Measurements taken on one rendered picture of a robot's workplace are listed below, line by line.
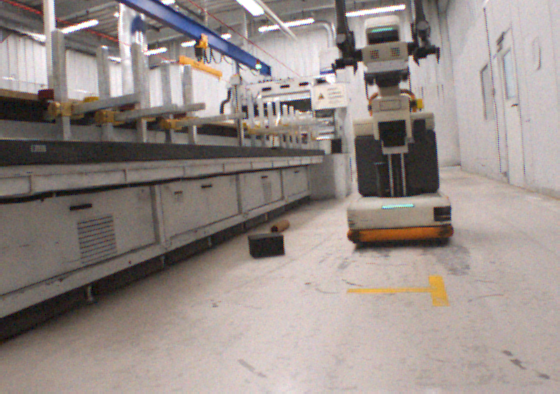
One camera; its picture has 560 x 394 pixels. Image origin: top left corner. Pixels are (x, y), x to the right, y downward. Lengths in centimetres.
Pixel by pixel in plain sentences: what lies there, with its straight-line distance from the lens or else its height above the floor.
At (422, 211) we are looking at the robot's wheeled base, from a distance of 254.
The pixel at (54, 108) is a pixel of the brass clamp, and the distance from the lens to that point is 163.
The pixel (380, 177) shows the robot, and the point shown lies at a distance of 279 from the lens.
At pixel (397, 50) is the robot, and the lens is 267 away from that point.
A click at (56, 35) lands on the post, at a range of 172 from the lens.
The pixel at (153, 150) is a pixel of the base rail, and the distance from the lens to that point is 204.
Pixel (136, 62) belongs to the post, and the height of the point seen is 108.
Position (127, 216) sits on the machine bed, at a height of 35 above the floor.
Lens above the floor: 54
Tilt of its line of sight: 3 degrees down
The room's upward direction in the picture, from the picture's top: 5 degrees counter-clockwise
